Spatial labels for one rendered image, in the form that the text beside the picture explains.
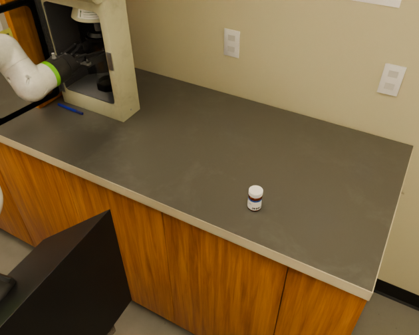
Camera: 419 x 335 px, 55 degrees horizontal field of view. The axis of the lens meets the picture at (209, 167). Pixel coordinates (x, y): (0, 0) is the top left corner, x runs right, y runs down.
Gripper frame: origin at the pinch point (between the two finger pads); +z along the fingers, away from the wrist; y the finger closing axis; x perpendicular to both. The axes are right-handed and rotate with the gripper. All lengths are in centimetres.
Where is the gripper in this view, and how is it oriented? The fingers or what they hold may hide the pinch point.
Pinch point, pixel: (100, 45)
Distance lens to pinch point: 168.3
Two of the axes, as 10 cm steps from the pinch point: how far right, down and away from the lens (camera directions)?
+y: -8.7, -3.2, 3.7
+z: 4.9, -5.8, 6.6
